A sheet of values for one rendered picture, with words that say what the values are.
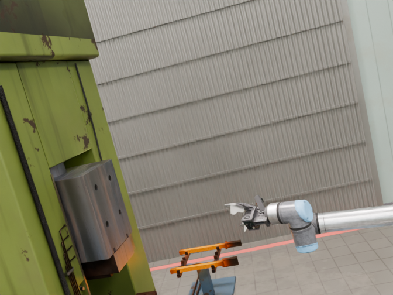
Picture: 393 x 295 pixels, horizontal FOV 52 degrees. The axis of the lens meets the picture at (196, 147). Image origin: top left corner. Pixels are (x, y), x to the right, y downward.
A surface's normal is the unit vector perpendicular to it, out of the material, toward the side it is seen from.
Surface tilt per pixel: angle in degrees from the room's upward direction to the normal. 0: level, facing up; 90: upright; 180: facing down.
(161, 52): 90
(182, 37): 90
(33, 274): 90
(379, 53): 90
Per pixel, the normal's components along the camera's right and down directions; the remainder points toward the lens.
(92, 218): -0.21, 0.22
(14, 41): 0.95, -0.20
